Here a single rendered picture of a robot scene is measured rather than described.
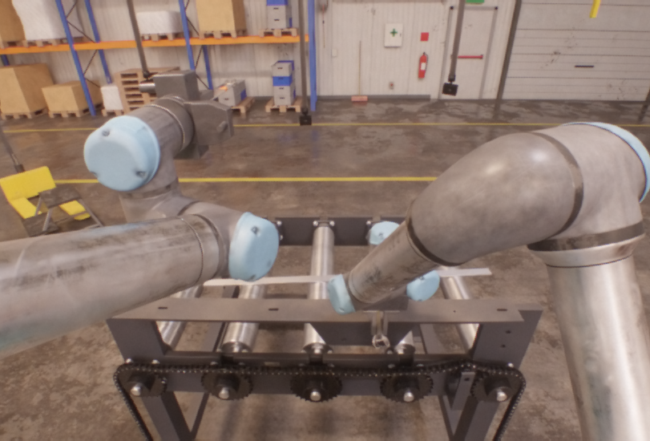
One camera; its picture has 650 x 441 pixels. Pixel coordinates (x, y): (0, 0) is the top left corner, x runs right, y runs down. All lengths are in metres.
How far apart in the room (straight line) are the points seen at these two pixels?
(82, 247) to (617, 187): 0.48
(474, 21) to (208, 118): 9.90
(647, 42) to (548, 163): 12.17
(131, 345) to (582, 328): 1.22
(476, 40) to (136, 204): 10.09
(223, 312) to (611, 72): 11.73
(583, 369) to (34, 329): 0.51
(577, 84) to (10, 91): 14.31
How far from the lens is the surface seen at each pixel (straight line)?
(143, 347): 1.34
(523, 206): 0.36
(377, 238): 0.78
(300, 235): 2.02
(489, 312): 1.12
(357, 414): 2.21
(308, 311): 1.04
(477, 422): 1.56
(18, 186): 5.65
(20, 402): 2.88
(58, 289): 0.29
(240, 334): 1.36
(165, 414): 1.59
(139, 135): 0.44
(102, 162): 0.45
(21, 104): 11.47
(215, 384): 1.28
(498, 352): 1.30
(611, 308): 0.47
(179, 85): 0.58
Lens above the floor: 1.90
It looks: 30 degrees down
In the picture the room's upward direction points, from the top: 1 degrees counter-clockwise
